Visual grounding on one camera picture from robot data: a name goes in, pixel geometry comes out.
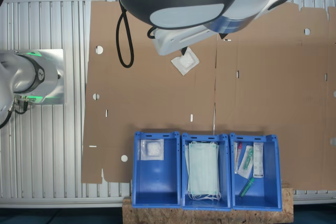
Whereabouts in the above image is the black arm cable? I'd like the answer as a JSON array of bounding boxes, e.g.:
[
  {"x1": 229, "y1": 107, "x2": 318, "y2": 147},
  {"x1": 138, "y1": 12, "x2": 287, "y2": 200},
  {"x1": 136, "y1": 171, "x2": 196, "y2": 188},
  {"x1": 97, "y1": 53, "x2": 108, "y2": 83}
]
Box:
[{"x1": 109, "y1": 0, "x2": 134, "y2": 69}]

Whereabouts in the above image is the green tube in clear packet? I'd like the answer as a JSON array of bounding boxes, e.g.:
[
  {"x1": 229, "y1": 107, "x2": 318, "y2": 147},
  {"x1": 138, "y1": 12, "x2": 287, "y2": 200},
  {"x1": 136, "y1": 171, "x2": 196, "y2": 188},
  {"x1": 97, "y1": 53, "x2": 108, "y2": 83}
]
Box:
[{"x1": 237, "y1": 145, "x2": 255, "y2": 178}]

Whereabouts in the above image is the blue plastic bin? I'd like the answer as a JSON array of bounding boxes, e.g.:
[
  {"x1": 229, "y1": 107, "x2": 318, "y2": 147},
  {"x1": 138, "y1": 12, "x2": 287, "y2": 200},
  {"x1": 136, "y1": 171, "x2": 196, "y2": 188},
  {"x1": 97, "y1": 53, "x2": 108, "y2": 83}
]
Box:
[
  {"x1": 229, "y1": 133, "x2": 283, "y2": 211},
  {"x1": 132, "y1": 131, "x2": 182, "y2": 208},
  {"x1": 181, "y1": 133, "x2": 232, "y2": 211}
]

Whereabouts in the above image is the chipboard wooden block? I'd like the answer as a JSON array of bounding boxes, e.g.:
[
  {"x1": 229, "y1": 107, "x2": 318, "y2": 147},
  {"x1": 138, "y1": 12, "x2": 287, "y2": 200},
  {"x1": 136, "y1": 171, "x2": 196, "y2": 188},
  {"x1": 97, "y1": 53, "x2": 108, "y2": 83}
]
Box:
[{"x1": 122, "y1": 187, "x2": 294, "y2": 224}]

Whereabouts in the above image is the black base cable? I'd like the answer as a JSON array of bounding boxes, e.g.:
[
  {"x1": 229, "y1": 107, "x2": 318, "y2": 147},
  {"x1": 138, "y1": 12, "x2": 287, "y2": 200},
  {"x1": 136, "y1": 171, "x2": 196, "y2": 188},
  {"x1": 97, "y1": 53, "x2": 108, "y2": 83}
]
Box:
[{"x1": 0, "y1": 97, "x2": 29, "y2": 130}]

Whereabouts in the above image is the red-capped tube packet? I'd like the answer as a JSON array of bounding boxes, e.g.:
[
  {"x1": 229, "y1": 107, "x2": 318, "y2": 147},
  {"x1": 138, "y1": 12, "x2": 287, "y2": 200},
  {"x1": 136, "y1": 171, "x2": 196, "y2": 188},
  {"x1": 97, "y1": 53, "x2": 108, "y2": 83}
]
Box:
[{"x1": 233, "y1": 141, "x2": 243, "y2": 175}]

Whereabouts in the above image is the pale green face mask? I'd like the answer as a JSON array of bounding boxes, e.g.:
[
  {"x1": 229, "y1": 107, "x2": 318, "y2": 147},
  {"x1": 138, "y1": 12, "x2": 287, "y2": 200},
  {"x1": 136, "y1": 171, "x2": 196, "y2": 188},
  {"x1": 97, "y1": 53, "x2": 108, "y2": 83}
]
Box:
[
  {"x1": 184, "y1": 142, "x2": 191, "y2": 183},
  {"x1": 187, "y1": 141, "x2": 221, "y2": 201}
]

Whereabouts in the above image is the bare green tube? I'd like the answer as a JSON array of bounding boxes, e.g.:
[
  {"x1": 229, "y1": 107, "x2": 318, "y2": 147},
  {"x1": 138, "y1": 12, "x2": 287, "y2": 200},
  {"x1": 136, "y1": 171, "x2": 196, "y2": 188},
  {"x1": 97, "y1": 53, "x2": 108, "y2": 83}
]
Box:
[{"x1": 239, "y1": 177, "x2": 256, "y2": 198}]

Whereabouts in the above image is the brown cardboard sheet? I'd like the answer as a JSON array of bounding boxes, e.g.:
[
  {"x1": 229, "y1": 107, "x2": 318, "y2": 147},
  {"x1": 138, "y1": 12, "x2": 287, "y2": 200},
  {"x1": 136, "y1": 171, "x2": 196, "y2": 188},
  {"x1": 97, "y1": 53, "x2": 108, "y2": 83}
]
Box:
[
  {"x1": 214, "y1": 2, "x2": 336, "y2": 191},
  {"x1": 80, "y1": 0, "x2": 218, "y2": 184}
]

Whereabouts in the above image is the white printed flat packet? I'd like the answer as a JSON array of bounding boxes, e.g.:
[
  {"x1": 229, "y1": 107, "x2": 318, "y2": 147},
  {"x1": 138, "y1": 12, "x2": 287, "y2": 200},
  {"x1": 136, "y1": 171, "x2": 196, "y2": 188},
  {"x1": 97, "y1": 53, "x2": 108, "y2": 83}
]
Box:
[{"x1": 253, "y1": 142, "x2": 264, "y2": 179}]

